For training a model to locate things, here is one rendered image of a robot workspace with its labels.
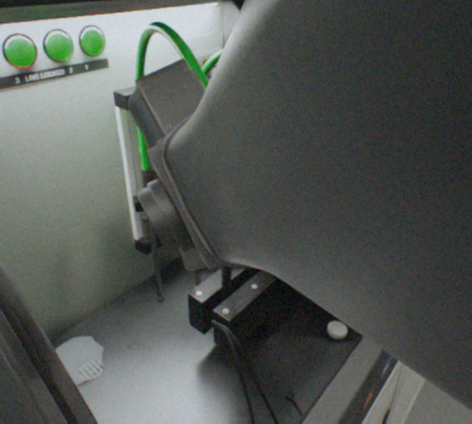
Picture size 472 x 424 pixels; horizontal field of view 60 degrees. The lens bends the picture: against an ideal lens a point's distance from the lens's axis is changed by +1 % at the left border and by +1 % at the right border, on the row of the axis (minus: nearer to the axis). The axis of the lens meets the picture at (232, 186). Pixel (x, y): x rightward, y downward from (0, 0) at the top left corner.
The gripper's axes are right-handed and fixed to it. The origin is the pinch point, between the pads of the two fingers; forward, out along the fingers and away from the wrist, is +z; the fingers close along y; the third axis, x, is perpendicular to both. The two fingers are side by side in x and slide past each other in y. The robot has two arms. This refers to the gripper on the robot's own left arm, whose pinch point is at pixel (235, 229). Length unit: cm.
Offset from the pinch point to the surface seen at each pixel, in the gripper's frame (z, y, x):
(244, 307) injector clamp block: 27.7, 2.2, 10.4
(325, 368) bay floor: 37.6, -8.9, 25.7
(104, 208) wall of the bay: 35.1, 24.2, -14.9
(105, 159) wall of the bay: 29.6, 20.3, -23.0
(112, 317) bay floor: 45, 31, 6
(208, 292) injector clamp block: 30.0, 7.8, 6.4
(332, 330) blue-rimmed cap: 42.4, -13.0, 20.7
